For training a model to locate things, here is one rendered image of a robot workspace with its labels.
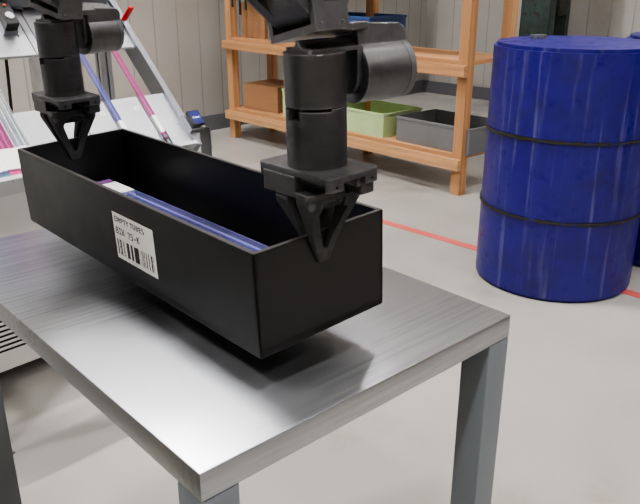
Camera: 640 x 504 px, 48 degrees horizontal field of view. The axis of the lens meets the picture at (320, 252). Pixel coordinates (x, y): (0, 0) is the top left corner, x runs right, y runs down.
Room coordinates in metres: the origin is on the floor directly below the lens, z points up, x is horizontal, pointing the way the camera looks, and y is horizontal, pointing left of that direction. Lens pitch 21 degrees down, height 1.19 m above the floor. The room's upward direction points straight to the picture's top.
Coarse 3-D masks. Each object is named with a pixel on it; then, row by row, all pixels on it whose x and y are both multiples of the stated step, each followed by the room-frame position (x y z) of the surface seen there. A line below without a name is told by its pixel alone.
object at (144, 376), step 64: (0, 256) 0.99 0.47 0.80; (64, 256) 0.99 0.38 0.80; (0, 320) 0.84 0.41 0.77; (64, 320) 0.78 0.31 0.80; (128, 320) 0.78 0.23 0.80; (192, 320) 0.78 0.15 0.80; (384, 320) 0.78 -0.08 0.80; (448, 320) 0.78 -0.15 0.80; (128, 384) 0.64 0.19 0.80; (192, 384) 0.64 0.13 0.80; (256, 384) 0.64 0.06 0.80; (320, 384) 0.64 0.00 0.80; (384, 384) 0.65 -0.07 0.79; (0, 448) 1.00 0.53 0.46; (192, 448) 0.53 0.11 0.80; (256, 448) 0.54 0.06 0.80
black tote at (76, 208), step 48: (48, 144) 1.07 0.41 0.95; (96, 144) 1.12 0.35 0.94; (144, 144) 1.10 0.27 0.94; (48, 192) 0.98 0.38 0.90; (96, 192) 0.86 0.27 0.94; (144, 192) 1.12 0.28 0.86; (192, 192) 1.01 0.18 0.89; (240, 192) 0.92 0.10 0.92; (96, 240) 0.88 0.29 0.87; (144, 240) 0.78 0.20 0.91; (192, 240) 0.70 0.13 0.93; (288, 240) 0.65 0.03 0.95; (336, 240) 0.69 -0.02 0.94; (144, 288) 0.79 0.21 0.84; (192, 288) 0.71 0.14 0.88; (240, 288) 0.64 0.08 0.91; (288, 288) 0.65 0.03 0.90; (336, 288) 0.69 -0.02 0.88; (240, 336) 0.65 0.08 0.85; (288, 336) 0.65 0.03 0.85
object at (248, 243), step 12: (108, 180) 1.09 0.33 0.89; (132, 192) 1.03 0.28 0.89; (156, 204) 0.97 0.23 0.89; (168, 204) 0.97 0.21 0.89; (180, 216) 0.92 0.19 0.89; (192, 216) 0.92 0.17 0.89; (204, 228) 0.87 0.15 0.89; (216, 228) 0.87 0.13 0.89; (240, 240) 0.83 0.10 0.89; (252, 240) 0.82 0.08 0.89
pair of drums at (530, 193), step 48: (528, 48) 2.66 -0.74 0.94; (576, 48) 2.59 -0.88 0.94; (624, 48) 2.59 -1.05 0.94; (528, 96) 2.63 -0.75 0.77; (576, 96) 2.54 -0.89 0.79; (624, 96) 2.54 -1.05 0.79; (528, 144) 2.62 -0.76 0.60; (576, 144) 2.53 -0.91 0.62; (624, 144) 2.54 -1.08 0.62; (480, 192) 2.94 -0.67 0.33; (528, 192) 2.60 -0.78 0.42; (576, 192) 2.54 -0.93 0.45; (624, 192) 2.57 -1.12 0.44; (480, 240) 2.83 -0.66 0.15; (528, 240) 2.59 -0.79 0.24; (576, 240) 2.53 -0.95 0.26; (624, 240) 2.59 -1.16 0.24; (528, 288) 2.58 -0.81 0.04; (576, 288) 2.53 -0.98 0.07; (624, 288) 2.63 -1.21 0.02
